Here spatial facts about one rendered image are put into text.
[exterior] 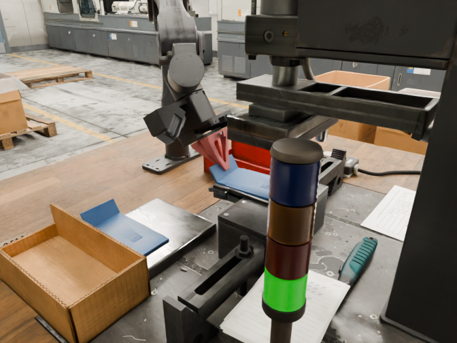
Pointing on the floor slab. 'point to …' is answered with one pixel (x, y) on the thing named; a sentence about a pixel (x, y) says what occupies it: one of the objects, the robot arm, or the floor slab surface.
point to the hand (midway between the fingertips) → (224, 166)
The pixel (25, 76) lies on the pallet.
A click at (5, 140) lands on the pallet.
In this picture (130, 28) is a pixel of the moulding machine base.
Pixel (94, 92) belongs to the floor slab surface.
